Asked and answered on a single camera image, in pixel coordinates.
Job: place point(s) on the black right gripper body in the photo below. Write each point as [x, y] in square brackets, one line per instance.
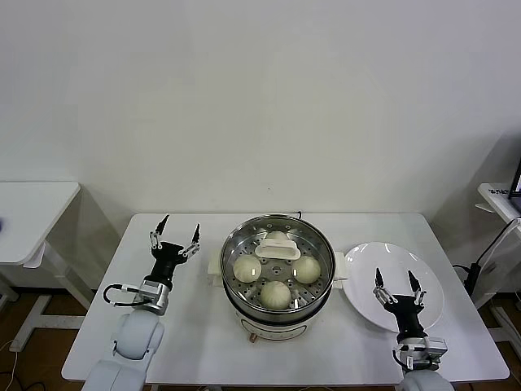
[409, 315]

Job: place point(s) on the white oval plate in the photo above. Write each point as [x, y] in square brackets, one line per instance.
[358, 281]

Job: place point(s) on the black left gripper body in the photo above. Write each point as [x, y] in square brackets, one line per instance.
[167, 260]

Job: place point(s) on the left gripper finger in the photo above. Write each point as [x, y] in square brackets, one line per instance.
[154, 240]
[194, 242]

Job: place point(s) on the stainless steel steamer pot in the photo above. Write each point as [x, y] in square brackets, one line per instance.
[277, 328]

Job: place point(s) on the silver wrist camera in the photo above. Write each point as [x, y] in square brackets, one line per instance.
[431, 352]
[154, 301]

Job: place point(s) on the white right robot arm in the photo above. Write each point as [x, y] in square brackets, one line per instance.
[423, 380]

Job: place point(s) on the round glass pot lid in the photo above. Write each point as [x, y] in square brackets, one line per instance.
[278, 248]

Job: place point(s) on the white steamed baozi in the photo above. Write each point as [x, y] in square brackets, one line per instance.
[277, 236]
[306, 269]
[276, 295]
[247, 269]

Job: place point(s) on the white side table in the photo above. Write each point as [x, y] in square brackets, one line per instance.
[36, 212]

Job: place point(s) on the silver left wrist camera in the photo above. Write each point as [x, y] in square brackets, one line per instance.
[154, 301]

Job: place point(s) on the white desk with label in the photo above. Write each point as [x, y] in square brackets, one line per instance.
[494, 195]

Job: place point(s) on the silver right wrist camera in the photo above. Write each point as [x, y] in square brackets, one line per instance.
[431, 352]

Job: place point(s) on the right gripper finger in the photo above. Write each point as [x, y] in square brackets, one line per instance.
[420, 297]
[379, 285]

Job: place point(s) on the perforated stainless steel steamer basket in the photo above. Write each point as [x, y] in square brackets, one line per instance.
[236, 298]

